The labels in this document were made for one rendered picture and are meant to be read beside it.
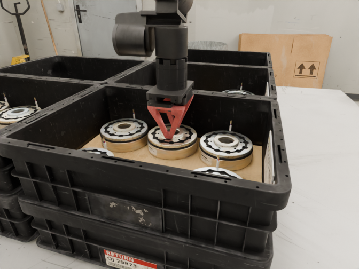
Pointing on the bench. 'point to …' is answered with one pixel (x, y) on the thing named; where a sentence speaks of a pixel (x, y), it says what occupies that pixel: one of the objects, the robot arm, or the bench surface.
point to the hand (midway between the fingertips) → (172, 129)
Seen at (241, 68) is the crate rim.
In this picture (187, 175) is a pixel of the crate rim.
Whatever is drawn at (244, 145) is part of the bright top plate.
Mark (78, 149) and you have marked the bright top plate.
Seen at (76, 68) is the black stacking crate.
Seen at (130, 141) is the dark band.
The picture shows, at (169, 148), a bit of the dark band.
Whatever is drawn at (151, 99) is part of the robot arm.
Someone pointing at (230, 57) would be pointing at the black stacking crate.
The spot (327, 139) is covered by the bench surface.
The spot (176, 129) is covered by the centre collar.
